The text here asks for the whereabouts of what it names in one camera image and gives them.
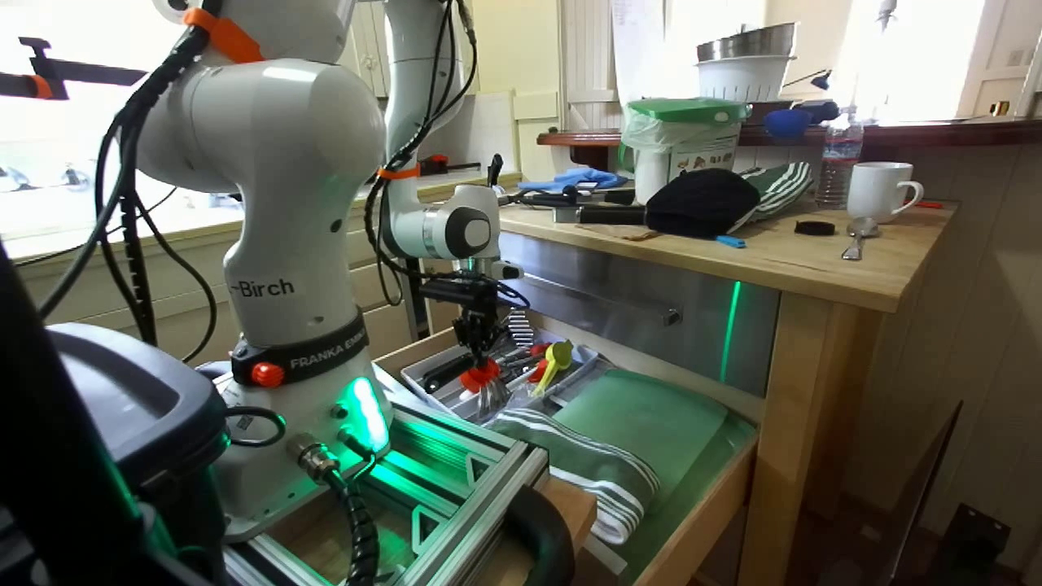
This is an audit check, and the wooden drawer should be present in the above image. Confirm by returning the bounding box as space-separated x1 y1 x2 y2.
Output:
371 305 763 586

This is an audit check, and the metal bottle opener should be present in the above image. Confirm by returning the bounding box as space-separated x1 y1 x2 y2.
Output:
837 215 886 262

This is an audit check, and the clear plastic water bottle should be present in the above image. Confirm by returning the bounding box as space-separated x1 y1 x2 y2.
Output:
816 103 869 211

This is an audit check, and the black spatula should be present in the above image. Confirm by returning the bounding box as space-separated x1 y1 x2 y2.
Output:
421 349 478 396

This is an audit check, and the red round button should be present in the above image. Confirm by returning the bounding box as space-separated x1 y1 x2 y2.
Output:
249 359 289 395

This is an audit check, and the black curved tube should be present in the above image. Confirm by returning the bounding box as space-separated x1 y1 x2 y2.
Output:
501 485 579 586

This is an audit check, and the steel front drawer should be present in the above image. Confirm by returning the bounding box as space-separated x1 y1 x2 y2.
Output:
499 228 783 399

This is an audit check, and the black clip lamp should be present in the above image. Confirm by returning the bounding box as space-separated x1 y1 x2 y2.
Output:
778 65 837 94

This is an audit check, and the small red utensil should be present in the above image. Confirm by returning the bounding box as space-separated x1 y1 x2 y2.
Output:
509 342 555 385

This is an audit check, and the blue object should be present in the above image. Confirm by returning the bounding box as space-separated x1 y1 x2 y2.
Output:
759 98 842 143

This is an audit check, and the black clamp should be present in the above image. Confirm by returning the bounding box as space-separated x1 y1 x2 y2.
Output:
0 31 145 103

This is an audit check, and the long black utensil handle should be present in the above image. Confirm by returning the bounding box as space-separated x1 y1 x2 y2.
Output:
576 198 653 228

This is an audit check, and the white wall outlet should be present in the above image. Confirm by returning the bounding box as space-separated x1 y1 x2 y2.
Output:
967 70 1042 122

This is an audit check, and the black cap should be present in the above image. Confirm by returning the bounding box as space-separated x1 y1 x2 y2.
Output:
641 167 765 241

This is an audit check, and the wooden kitchen cabinet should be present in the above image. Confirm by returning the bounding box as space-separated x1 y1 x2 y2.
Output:
491 195 962 586

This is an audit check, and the white mug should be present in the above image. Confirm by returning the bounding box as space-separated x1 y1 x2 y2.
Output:
842 160 927 228

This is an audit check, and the white container with green lid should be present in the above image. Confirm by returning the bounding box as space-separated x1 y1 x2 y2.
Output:
618 94 755 209

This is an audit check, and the aluminium profile frame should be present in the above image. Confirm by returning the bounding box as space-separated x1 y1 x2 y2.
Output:
221 404 555 586

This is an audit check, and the black plastic case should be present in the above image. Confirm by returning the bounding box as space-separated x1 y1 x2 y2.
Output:
0 241 236 586

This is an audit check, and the green cutting mat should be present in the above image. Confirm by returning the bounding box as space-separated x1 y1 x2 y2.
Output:
542 365 759 578

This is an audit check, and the dark leaning panel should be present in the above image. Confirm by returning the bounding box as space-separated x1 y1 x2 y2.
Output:
882 396 969 586

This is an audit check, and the blue cloth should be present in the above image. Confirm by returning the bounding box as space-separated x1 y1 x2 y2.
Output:
518 161 625 203

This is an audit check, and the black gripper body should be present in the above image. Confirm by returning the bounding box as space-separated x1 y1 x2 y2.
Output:
417 271 535 327

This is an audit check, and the steel bowl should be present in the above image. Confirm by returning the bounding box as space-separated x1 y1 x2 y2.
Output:
693 19 798 65

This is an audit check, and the black floor socket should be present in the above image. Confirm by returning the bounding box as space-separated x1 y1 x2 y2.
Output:
940 501 1015 568

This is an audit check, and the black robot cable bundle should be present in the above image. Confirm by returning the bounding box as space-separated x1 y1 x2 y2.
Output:
35 0 484 366

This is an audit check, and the black corrugated cable hose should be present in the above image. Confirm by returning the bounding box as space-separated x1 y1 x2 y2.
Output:
293 435 383 586

